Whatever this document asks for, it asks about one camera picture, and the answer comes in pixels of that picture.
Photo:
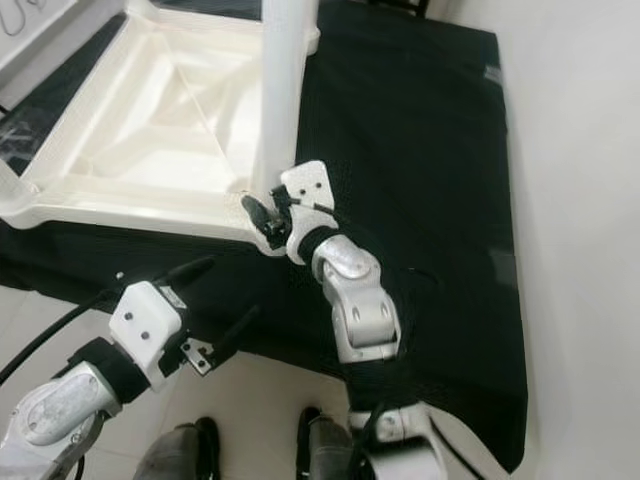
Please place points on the large grey tape patch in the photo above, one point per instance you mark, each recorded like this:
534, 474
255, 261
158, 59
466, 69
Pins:
504, 268

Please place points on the clear adhesive tape patch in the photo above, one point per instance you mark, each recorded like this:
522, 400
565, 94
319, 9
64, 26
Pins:
28, 140

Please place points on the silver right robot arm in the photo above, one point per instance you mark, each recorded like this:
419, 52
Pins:
365, 300

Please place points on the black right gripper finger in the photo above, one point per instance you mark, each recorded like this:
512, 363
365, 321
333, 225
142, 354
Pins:
260, 216

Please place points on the small grey tape piece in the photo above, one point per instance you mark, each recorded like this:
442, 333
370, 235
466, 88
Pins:
492, 75

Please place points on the white plastic table top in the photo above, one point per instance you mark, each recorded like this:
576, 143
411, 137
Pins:
160, 110

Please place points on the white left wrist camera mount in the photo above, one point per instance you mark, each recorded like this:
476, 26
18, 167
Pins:
145, 320

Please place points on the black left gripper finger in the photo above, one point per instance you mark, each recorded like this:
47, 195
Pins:
190, 269
235, 333

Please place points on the black cloth table cover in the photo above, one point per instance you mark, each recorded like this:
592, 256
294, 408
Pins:
410, 150

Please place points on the black wooden stool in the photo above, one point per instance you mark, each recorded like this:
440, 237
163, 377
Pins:
410, 5

